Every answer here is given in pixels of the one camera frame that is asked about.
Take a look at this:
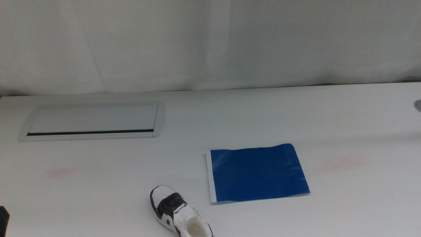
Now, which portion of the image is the white and black shoe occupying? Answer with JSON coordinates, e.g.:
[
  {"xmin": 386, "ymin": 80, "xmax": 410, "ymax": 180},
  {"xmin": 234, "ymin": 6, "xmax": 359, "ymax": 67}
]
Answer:
[{"xmin": 149, "ymin": 184, "xmax": 215, "ymax": 237}]

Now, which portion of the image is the white backdrop curtain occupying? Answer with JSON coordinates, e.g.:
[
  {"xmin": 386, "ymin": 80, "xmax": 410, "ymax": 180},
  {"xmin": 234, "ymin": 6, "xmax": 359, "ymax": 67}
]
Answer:
[{"xmin": 0, "ymin": 0, "xmax": 421, "ymax": 97}]

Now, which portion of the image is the silver cable tray lid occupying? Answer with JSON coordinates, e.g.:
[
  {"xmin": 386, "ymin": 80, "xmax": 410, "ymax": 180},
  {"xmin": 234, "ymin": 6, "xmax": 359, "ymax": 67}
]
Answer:
[{"xmin": 18, "ymin": 101, "xmax": 166, "ymax": 142}]

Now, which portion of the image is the blue rectangular mat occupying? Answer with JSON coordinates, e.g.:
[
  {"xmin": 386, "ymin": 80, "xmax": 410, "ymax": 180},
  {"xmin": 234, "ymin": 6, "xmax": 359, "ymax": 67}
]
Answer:
[{"xmin": 205, "ymin": 143, "xmax": 311, "ymax": 205}]

